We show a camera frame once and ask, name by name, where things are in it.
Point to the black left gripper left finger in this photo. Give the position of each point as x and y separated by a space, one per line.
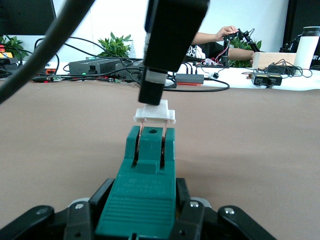
62 225

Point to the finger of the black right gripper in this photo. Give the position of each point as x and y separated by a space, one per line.
172 37

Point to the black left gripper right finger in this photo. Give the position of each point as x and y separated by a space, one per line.
212 225

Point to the small black desktop robot arm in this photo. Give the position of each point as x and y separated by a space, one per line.
225 58

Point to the person forearm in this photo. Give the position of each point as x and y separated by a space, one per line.
205 37
240 53

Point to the person hand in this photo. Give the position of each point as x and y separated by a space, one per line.
228 30

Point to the black printed t-shirt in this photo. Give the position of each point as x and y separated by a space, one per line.
212 51

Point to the grey usb hub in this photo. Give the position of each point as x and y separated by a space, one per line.
190 78

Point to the small white black connector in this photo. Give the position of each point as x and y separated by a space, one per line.
212 75

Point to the black power supply box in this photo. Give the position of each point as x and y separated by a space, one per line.
127 71
82 66

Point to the green potted plant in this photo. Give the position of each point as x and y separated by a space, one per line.
115 46
257 44
12 42

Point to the black adapter yellow label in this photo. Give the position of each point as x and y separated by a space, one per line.
260 79
275 80

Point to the light wooden box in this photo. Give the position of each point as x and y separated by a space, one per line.
272 58

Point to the small green circuit board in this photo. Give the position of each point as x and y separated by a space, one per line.
56 79

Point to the black computer monitor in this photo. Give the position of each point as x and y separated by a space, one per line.
25 15
300 12

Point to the white bottle black lid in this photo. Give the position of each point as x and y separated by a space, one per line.
305 50

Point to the yellow red device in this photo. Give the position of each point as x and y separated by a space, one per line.
5 53

